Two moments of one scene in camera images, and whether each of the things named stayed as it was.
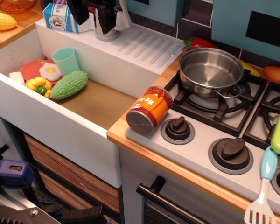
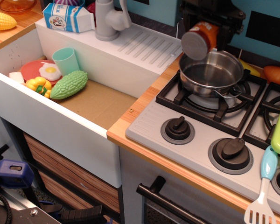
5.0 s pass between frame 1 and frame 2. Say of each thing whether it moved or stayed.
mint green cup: stayed
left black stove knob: stayed
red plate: stayed
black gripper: moved
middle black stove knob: stayed
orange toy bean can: moved
